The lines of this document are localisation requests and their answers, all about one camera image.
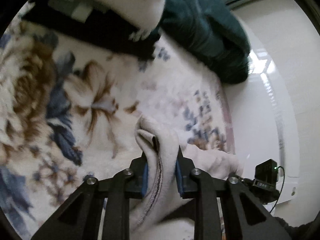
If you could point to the dark teal garment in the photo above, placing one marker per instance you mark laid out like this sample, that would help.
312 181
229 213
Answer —
208 30

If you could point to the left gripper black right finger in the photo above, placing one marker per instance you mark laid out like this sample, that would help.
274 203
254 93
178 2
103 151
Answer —
187 188

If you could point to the floral fleece blanket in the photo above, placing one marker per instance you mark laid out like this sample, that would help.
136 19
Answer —
69 111

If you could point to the beige small garment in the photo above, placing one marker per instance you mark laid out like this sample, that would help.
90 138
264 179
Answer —
160 145

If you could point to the white and black folded garment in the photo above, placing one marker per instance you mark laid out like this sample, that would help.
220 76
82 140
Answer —
122 26

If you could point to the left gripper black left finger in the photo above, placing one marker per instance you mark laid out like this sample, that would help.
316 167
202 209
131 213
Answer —
138 182

